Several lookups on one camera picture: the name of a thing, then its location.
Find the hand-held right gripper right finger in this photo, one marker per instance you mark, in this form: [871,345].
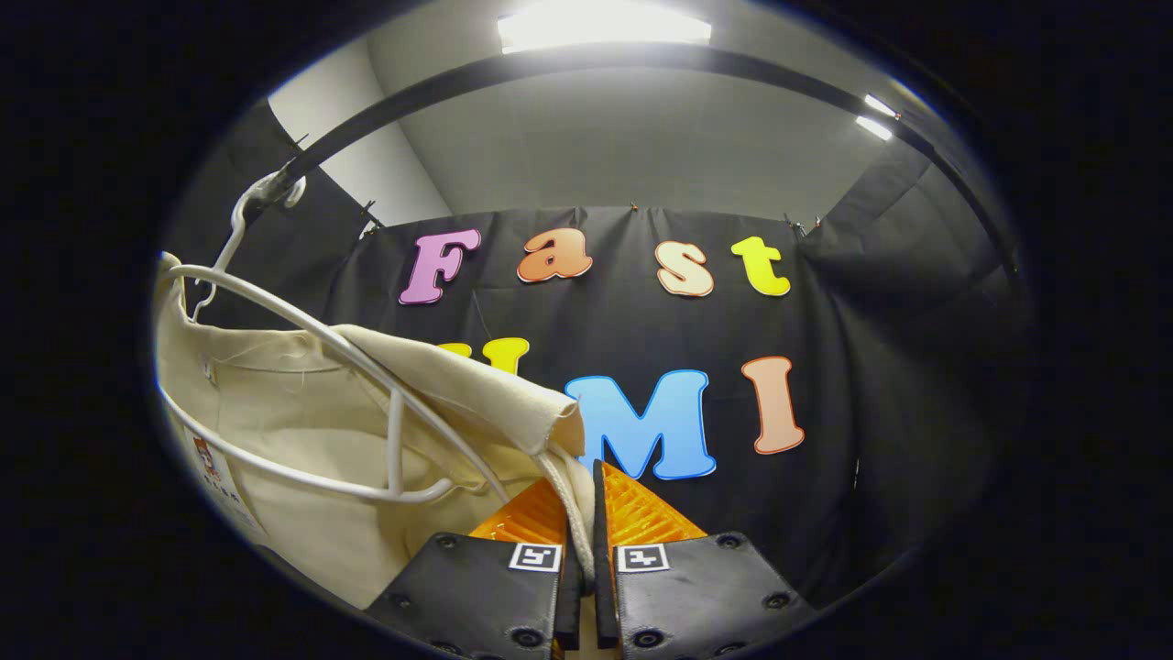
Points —
[602,587]

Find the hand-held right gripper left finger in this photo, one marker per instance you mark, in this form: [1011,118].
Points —
[476,596]

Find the white hanger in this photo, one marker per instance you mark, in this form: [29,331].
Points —
[395,440]

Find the cream shirt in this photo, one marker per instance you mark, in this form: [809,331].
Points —
[458,385]

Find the black clothes rack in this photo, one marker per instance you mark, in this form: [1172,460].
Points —
[596,57]

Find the small ceiling light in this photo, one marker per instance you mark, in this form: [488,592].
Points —
[873,127]
[882,105]

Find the large ceiling light panel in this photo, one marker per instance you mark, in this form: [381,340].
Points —
[605,23]

